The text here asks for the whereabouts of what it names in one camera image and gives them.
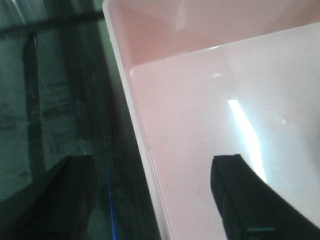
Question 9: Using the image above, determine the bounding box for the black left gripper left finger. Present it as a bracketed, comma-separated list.
[0, 155, 98, 240]

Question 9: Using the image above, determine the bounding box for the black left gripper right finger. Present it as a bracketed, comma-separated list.
[210, 154, 320, 240]

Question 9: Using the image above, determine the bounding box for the pink plastic bin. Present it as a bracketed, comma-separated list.
[102, 0, 320, 240]

